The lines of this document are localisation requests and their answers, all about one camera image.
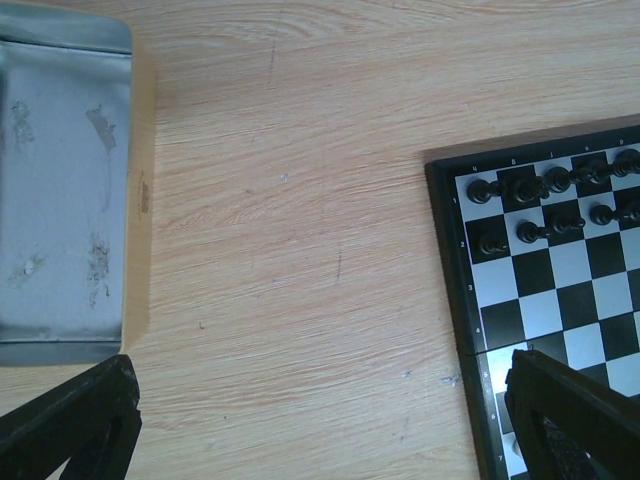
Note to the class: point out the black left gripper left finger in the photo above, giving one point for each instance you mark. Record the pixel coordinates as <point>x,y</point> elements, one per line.
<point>89,425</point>

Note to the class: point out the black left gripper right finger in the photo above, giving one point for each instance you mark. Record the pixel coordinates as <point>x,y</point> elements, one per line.
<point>566,422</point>

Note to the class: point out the black grey chess board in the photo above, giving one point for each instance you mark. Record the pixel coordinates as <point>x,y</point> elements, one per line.
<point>574,297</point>

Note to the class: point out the white pawn on board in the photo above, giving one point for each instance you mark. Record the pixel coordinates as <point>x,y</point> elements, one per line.
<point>515,447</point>

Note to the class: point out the black pawn edge file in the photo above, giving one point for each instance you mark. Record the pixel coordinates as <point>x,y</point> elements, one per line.
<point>493,244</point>

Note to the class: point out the black knight piece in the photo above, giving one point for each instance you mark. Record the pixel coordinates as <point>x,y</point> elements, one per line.
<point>527,189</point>

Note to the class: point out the black bishop piece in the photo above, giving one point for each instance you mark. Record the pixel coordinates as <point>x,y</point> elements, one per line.
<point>559,179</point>

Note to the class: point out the black rook corner piece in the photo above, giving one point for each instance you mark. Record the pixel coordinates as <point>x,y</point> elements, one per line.
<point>481,191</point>

